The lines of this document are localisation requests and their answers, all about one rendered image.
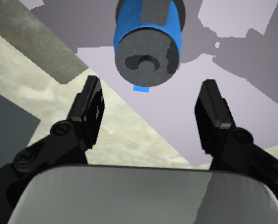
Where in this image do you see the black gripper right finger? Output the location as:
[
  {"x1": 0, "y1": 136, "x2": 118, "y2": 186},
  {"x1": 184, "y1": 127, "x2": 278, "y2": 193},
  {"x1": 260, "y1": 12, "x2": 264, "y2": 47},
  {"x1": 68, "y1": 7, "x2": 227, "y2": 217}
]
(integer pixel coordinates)
[{"x1": 194, "y1": 79, "x2": 278, "y2": 200}]

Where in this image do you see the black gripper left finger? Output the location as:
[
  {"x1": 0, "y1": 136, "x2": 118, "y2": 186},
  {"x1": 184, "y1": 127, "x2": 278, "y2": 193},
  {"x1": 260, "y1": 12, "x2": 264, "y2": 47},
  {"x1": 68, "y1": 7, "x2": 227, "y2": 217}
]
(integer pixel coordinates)
[{"x1": 0, "y1": 75, "x2": 105, "y2": 224}]

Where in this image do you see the blue kettle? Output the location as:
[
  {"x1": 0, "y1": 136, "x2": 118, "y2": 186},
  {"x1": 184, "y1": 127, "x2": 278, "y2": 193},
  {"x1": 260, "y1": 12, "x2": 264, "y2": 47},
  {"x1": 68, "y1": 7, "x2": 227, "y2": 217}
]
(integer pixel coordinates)
[{"x1": 113, "y1": 0, "x2": 182, "y2": 92}]

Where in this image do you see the dark grey round disk with central stud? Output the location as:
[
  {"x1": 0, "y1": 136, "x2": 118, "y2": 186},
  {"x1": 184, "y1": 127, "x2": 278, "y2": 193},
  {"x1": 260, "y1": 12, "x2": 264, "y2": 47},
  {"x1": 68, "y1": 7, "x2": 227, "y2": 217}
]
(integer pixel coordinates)
[{"x1": 115, "y1": 0, "x2": 186, "y2": 33}]

